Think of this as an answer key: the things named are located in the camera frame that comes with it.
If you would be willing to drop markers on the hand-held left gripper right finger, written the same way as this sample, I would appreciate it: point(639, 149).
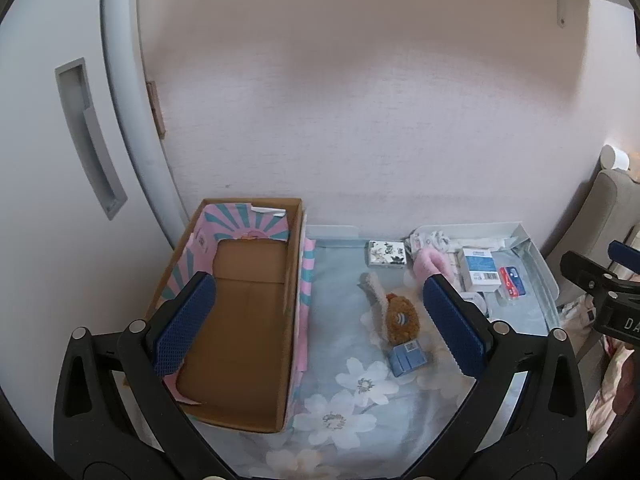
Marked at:
point(452, 325)

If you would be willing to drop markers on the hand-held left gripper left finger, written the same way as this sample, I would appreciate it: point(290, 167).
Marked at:
point(185, 325)

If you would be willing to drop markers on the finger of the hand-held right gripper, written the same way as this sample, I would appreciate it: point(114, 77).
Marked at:
point(580, 270)
point(624, 253)

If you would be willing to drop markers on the cardboard box with pink lining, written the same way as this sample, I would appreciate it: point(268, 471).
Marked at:
point(240, 340)

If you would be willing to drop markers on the black floral print tissue pack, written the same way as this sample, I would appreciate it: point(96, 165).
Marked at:
point(386, 254)

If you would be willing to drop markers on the small white packet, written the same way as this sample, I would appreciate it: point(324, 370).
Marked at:
point(477, 304)

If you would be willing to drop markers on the grey chair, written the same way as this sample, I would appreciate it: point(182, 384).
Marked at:
point(605, 210)

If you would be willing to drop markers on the brown plush toy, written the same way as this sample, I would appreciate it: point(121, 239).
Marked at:
point(402, 320)

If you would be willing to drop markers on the small blue box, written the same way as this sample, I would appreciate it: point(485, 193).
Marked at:
point(407, 357)

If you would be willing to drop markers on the white and blue box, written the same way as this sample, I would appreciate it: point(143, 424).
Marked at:
point(477, 267)

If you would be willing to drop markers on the pink fluffy sock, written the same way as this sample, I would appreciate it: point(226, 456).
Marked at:
point(427, 265)

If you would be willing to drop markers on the red and blue packet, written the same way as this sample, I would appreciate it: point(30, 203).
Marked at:
point(512, 280)

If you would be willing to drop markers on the pink patterned cloth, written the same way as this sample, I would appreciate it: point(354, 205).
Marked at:
point(615, 385)

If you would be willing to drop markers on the grey sock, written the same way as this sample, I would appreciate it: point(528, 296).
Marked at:
point(372, 292)

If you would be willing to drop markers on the white cylinder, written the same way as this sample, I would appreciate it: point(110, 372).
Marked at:
point(615, 157)

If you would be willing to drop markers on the floral bedsheet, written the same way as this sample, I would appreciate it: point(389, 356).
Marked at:
point(350, 395)

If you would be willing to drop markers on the small wooden block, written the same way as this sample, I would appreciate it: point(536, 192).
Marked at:
point(156, 107)

